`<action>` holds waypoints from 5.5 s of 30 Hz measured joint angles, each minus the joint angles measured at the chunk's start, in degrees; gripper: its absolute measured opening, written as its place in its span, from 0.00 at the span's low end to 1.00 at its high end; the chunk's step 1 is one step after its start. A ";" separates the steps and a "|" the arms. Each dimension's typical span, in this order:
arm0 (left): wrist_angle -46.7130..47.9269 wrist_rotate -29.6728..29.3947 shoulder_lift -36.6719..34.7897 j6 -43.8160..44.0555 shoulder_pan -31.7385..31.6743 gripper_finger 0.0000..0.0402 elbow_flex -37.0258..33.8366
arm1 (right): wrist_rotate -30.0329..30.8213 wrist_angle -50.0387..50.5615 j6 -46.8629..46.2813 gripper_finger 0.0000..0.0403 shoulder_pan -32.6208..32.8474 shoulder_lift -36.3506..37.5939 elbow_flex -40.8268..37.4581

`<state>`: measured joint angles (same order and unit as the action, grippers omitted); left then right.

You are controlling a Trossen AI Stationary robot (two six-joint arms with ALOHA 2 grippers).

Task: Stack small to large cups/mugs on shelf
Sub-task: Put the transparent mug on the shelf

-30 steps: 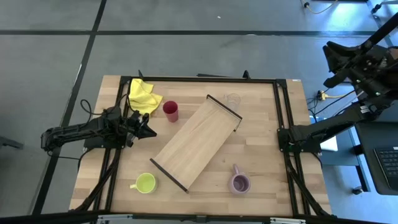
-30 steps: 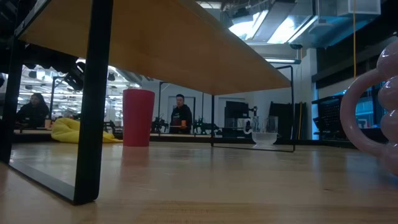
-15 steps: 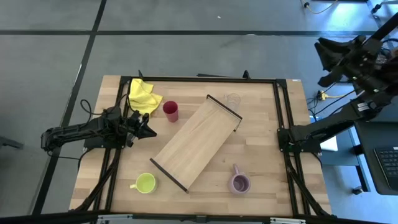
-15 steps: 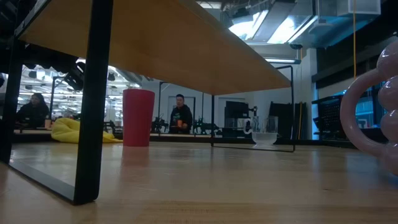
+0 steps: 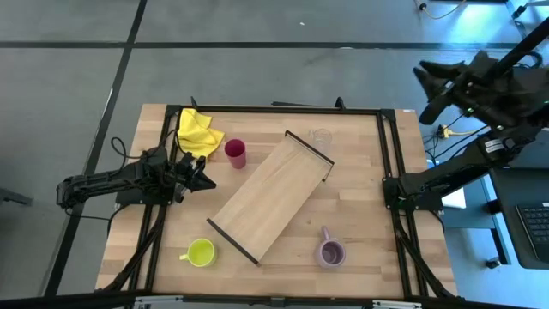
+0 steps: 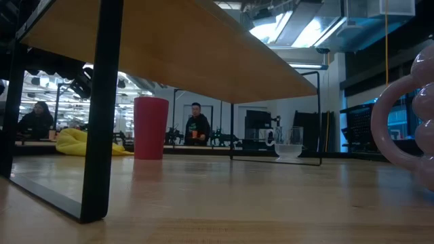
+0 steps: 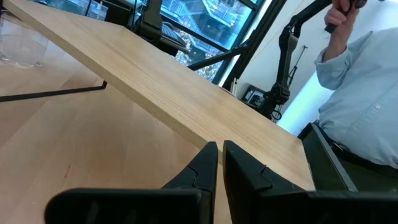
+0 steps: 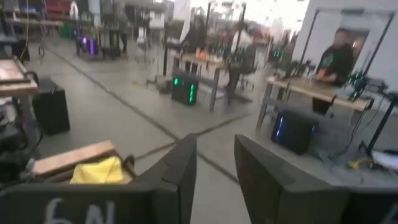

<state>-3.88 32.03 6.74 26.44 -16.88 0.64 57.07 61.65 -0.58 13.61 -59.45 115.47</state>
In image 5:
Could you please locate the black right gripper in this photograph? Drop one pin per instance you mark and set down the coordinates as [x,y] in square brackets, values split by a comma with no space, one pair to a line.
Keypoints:
[476,86]

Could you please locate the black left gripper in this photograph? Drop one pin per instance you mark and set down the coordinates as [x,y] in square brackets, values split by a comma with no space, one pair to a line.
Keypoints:
[184,176]

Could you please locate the lime green mug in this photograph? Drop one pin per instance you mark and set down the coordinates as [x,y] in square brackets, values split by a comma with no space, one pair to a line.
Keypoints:
[201,253]

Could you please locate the clear glass mug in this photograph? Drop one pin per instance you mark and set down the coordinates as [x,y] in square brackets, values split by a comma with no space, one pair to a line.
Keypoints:
[321,139]

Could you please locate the purple ribbed mug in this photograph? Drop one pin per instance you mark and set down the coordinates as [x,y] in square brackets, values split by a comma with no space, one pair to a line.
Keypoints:
[330,254]

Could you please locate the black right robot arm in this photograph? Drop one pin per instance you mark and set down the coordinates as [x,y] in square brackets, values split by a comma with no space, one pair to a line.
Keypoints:
[450,171]

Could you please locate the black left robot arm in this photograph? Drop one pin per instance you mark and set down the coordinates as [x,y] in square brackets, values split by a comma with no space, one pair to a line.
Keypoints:
[98,182]

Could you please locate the magenta plastic cup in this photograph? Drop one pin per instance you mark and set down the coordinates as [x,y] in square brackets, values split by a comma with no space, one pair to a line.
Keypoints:
[236,156]

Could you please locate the yellow plug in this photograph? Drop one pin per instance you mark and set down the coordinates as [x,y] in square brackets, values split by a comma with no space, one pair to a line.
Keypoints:
[446,131]

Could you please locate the yellow cloth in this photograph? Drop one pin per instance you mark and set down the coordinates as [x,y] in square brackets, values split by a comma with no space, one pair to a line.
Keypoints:
[195,133]

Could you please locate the white sheet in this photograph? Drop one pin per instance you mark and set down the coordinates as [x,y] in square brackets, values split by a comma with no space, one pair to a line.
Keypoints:
[455,199]

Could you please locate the grey metal stand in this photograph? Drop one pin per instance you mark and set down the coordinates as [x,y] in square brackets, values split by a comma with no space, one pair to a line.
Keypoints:
[521,10]

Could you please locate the black desk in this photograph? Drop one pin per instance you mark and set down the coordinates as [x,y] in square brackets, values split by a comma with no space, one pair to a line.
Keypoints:
[506,193]

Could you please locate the black keyboard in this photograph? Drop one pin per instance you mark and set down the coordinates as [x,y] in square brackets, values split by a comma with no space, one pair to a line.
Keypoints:
[536,227]

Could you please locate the black stand crossbar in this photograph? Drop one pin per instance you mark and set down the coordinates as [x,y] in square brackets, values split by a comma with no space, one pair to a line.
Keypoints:
[86,298]

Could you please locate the black caster wheel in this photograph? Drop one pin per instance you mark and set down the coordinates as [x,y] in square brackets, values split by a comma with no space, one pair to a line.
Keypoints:
[493,262]

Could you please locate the grey furniture leg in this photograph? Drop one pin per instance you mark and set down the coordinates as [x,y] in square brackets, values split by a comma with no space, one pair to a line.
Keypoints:
[13,196]

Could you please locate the black aluminium table frame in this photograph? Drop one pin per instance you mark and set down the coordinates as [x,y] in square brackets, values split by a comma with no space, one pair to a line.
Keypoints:
[279,110]

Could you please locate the black diagonal stand post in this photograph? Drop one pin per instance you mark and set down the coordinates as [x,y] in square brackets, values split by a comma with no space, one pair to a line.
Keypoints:
[527,40]

